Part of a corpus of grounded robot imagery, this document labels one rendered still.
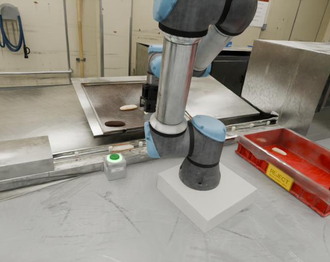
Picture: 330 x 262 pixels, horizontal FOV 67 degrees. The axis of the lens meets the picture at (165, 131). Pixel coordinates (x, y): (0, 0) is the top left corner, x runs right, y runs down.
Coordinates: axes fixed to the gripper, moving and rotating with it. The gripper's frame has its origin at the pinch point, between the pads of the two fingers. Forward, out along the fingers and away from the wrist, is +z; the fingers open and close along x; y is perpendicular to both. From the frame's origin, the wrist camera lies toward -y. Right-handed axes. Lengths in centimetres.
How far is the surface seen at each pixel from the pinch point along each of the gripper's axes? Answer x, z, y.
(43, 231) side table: 33, 11, 51
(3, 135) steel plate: -33, 12, 63
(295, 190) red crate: 50, 9, -36
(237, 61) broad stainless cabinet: -166, 8, -200
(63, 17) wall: -370, -18, -11
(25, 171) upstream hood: 10, 6, 54
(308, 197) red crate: 55, 9, -36
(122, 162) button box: 17.3, 4.5, 21.8
